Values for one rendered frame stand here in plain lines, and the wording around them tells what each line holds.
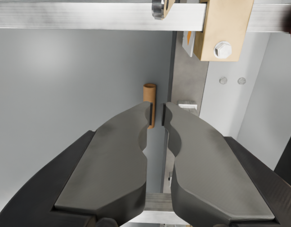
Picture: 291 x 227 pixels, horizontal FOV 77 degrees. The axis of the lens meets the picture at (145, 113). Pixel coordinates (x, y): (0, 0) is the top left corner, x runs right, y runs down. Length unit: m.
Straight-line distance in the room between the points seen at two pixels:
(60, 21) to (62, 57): 0.99
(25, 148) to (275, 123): 1.70
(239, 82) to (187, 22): 0.34
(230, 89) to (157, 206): 0.40
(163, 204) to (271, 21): 0.28
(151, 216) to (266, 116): 0.38
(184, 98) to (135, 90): 0.78
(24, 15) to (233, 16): 0.25
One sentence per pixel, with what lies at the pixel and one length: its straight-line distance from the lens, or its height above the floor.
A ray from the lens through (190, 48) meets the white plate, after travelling 0.33.
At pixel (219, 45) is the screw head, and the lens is 0.25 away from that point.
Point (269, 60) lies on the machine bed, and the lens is 0.56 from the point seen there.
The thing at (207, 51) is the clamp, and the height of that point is 0.87.
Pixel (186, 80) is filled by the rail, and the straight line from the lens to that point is 0.44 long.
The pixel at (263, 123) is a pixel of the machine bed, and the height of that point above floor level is 0.71.
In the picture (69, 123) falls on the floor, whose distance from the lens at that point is 1.47.
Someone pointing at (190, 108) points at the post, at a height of 0.73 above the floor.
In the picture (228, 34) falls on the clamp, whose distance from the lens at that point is 0.26.
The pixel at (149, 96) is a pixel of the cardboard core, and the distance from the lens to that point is 1.14.
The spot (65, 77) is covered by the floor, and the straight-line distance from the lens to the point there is 1.30.
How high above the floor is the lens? 1.11
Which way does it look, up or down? 60 degrees down
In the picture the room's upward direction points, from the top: 175 degrees counter-clockwise
